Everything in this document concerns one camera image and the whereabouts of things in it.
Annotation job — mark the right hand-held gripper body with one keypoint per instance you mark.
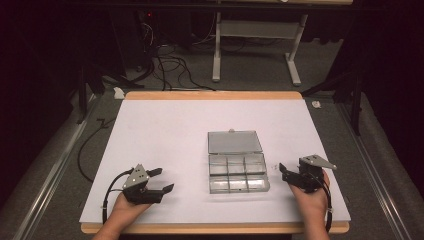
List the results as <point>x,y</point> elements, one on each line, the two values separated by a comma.
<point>311,173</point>

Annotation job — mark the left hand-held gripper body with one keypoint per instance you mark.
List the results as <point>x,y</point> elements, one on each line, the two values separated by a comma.
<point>135,180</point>

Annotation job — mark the clear plastic compartment box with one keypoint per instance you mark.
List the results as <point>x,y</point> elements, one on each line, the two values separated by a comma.
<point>236,166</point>

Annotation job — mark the person's right hand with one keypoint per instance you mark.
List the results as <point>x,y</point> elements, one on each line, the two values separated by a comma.
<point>313,201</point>

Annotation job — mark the person's left hand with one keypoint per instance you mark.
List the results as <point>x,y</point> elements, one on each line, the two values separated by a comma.
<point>128,208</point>

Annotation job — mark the small pale part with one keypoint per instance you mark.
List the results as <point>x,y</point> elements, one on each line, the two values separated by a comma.
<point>275,167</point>

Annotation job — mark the white table mat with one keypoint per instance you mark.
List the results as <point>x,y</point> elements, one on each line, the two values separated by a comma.
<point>166,140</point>

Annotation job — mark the small white floor object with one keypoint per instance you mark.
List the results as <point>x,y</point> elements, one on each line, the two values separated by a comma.
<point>316,104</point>

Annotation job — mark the crumpled white paper scrap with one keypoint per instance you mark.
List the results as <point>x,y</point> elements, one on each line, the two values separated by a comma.
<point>118,93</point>

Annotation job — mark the black metal stand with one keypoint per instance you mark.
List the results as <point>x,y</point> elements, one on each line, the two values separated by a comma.
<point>353,96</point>
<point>85,90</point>

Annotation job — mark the dark computer tower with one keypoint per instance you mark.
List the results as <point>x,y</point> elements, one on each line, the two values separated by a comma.
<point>136,40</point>

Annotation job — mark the aluminium floor rail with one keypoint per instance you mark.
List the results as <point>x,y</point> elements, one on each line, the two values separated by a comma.
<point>50,180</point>
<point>376,173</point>

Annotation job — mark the white metal desk frame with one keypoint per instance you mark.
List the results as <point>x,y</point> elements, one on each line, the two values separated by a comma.
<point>256,30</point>

